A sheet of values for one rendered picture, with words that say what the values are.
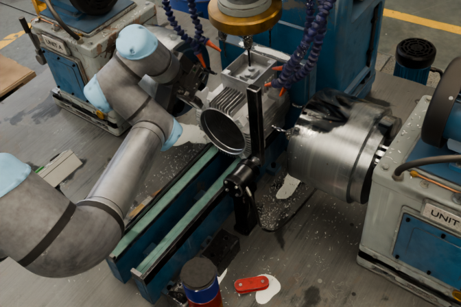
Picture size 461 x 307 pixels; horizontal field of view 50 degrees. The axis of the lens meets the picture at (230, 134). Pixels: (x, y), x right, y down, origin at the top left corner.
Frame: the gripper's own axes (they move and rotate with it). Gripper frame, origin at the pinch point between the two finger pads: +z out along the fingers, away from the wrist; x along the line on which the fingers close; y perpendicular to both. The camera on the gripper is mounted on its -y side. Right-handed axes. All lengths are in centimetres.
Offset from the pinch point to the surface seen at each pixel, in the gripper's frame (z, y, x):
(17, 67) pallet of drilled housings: 104, -7, 200
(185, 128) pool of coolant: 30.8, -3.4, 20.3
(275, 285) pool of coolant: 15.0, -31.1, -35.5
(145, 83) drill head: -0.2, 0.1, 19.4
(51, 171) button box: -17.0, -31.6, 17.7
